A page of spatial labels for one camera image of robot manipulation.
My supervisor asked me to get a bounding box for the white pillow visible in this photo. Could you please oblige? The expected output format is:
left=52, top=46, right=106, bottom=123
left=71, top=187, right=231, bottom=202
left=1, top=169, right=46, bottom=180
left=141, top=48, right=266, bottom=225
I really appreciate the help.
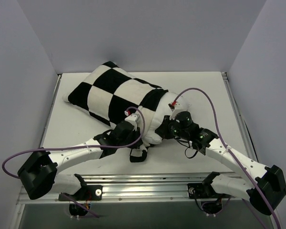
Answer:
left=139, top=92, right=177, bottom=146

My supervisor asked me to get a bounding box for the black white checkered pillowcase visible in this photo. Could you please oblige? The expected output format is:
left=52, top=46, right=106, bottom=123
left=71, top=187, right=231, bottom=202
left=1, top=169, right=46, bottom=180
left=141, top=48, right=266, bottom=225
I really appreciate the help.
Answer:
left=62, top=62, right=168, bottom=163

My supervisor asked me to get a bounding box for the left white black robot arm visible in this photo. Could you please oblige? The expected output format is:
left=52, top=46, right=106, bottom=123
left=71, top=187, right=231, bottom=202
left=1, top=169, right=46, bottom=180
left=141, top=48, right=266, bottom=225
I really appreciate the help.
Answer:
left=17, top=121, right=145, bottom=201

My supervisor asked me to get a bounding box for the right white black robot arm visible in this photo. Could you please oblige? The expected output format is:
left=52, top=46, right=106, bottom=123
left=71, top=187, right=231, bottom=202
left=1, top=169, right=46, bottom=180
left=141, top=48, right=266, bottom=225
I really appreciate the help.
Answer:
left=155, top=111, right=286, bottom=216

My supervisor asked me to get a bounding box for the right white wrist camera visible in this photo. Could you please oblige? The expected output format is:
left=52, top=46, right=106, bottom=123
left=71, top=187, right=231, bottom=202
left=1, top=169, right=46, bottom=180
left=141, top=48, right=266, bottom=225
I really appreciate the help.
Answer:
left=168, top=101, right=190, bottom=120

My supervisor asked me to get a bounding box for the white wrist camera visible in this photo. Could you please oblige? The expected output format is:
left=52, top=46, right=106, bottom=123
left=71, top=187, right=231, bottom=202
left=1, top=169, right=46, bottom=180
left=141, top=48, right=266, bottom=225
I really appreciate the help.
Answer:
left=124, top=110, right=140, bottom=127
left=168, top=101, right=190, bottom=120

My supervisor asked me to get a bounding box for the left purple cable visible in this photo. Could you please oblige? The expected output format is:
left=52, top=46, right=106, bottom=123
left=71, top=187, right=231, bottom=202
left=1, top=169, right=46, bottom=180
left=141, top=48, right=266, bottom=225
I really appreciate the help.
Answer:
left=2, top=106, right=147, bottom=218

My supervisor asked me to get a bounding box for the purple cable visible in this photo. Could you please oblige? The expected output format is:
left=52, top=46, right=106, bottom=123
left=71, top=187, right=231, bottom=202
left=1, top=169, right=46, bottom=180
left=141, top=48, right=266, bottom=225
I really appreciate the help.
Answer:
left=2, top=106, right=147, bottom=218
left=174, top=87, right=281, bottom=229

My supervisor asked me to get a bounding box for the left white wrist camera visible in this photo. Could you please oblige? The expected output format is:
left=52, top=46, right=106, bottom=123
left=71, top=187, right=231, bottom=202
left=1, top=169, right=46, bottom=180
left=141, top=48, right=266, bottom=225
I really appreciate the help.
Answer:
left=124, top=110, right=140, bottom=127

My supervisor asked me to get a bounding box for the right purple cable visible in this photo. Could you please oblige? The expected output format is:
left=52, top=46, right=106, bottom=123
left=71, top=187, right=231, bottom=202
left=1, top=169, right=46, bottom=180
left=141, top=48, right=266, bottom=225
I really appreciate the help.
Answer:
left=174, top=87, right=281, bottom=229

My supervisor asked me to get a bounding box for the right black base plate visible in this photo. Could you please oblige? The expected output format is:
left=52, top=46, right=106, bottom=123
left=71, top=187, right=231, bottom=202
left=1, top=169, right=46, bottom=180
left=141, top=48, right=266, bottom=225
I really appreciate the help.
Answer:
left=187, top=183, right=208, bottom=199

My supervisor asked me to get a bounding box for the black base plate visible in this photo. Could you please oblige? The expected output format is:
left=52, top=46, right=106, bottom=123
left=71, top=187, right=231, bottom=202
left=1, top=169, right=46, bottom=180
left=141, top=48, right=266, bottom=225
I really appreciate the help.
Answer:
left=187, top=183, right=208, bottom=199
left=58, top=185, right=103, bottom=201

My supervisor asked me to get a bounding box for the aluminium front rail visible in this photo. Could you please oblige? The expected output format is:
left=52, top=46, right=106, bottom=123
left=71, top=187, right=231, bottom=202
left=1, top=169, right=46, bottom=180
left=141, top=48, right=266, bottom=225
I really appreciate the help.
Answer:
left=19, top=175, right=253, bottom=203

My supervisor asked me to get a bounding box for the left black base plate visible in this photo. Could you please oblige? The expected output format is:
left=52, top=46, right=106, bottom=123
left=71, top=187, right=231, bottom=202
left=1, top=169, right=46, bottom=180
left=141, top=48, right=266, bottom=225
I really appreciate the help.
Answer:
left=58, top=185, right=103, bottom=201

